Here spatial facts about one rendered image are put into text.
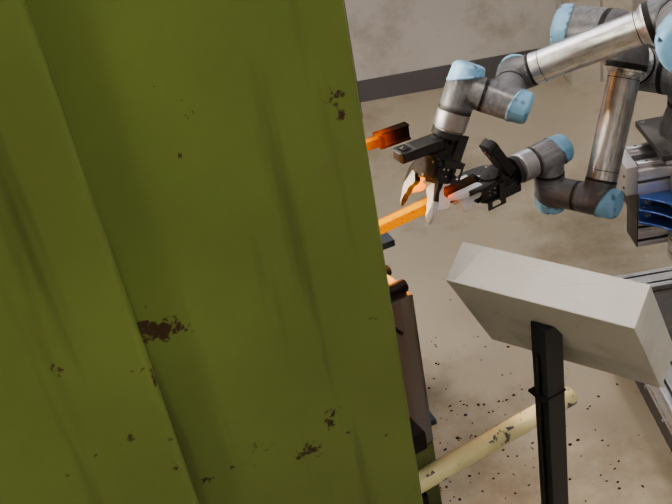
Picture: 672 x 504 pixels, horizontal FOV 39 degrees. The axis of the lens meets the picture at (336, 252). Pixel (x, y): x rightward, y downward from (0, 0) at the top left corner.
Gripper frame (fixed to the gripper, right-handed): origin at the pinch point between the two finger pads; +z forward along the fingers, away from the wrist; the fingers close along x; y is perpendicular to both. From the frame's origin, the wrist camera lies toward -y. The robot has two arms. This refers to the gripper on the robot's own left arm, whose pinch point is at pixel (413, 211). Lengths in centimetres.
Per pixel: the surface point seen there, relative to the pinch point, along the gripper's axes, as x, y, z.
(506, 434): -39, 12, 35
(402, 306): -15.8, -8.0, 16.4
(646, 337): -74, -7, -8
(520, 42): 214, 216, -25
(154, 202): -44, -83, -12
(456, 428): 25, 66, 78
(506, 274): -53, -21, -9
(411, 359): -15.8, -0.4, 29.6
